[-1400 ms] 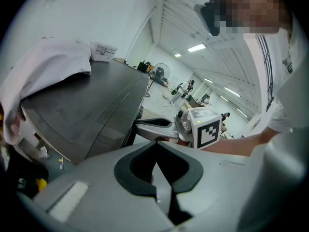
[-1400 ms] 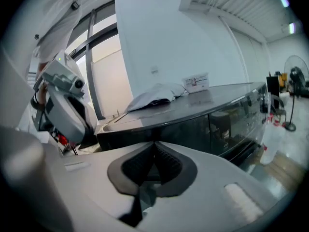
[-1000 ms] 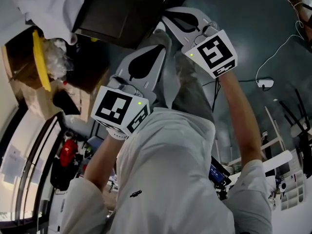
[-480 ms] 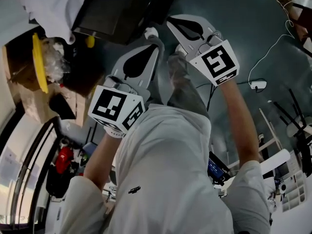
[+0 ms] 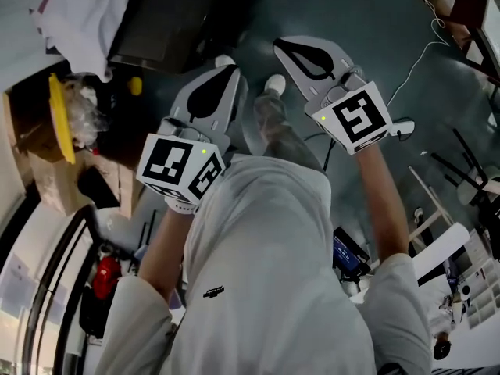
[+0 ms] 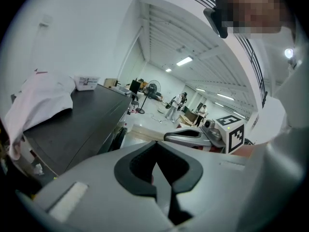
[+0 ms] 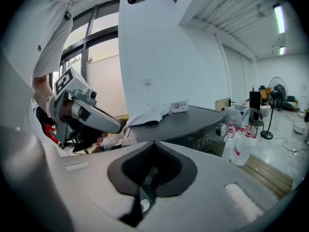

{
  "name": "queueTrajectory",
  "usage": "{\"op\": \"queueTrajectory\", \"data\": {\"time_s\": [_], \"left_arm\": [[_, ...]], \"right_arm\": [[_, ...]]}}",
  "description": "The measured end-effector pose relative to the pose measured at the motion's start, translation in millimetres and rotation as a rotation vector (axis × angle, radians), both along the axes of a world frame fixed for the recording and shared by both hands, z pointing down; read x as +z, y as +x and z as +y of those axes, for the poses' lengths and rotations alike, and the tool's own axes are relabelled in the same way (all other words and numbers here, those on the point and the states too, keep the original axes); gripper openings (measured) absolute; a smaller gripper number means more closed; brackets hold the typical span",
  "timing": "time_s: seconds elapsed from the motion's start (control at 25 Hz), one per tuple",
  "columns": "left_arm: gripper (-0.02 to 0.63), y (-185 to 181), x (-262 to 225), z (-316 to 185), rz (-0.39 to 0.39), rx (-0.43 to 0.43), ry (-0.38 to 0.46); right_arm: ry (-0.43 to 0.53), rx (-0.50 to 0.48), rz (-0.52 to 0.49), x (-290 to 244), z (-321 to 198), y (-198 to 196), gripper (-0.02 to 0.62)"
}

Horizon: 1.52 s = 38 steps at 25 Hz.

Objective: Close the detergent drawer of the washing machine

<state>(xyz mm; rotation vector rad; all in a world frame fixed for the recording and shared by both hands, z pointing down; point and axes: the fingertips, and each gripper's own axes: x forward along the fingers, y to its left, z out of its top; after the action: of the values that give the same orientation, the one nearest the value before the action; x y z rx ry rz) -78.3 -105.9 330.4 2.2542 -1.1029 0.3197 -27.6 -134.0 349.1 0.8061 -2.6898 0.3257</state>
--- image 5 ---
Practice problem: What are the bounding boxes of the white shelf unit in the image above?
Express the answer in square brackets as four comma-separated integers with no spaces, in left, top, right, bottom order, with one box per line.
[463,227,500,328]

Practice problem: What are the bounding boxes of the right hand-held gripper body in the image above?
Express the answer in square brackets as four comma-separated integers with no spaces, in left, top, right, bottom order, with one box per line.
[304,67,394,156]

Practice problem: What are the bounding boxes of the person's grey trousers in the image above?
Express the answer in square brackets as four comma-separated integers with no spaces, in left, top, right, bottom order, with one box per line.
[252,91,328,176]

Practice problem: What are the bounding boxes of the white power strip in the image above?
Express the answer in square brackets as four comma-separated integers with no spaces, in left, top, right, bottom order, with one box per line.
[389,117,416,139]

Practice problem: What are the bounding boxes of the light wooden frame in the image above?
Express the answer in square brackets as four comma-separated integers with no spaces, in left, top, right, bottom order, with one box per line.
[407,165,457,250]

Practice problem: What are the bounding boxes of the black-legged chair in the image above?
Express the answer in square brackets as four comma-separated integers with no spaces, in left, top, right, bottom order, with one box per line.
[430,128,500,207]

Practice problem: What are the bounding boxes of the person's white shirt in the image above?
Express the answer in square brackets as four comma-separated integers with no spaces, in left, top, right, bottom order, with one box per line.
[92,152,434,375]

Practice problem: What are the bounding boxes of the black metal window frame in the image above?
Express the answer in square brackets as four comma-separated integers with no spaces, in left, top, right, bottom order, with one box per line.
[0,195,99,375]

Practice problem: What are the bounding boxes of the red canister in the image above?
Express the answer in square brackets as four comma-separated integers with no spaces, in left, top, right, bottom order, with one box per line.
[92,255,121,301]

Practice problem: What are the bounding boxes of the person's right forearm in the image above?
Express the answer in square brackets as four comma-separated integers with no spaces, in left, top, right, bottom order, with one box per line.
[354,144,412,264]

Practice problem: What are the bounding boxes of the yellow flat plastic board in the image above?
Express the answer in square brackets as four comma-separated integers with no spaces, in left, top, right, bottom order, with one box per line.
[48,73,77,166]

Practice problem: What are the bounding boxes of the white cloth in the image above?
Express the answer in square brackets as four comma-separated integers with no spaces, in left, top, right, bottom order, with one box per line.
[30,0,138,84]

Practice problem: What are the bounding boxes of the white paper roll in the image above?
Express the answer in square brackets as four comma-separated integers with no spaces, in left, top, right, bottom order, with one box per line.
[412,223,470,288]

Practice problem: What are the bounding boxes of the brown wooden table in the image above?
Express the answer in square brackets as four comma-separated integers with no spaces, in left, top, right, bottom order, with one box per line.
[397,0,500,90]

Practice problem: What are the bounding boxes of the clear plastic bag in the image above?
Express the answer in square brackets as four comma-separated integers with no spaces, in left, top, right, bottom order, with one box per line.
[63,73,111,152]

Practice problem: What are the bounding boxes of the brown cardboard box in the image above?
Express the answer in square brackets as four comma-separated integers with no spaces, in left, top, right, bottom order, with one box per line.
[2,79,134,219]

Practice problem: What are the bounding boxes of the black cable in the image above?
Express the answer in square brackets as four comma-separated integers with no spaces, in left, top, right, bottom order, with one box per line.
[303,132,338,172]

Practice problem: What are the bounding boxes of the white wristband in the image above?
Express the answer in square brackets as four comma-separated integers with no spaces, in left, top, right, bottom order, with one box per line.
[165,196,197,216]

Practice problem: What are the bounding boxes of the white cable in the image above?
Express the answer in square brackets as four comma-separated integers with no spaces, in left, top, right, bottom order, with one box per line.
[385,0,451,109]

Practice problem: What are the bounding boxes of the person's right white shoe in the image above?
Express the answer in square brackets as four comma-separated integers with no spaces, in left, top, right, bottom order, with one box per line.
[263,73,287,95]

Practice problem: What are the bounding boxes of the person's left forearm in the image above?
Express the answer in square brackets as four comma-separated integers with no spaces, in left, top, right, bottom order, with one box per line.
[137,208,197,301]

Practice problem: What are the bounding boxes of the black monitor with blue screen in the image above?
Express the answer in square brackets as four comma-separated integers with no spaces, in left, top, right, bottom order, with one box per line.
[331,226,372,277]

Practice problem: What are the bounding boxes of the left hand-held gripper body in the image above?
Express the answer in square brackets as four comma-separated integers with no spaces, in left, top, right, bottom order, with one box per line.
[134,117,230,207]

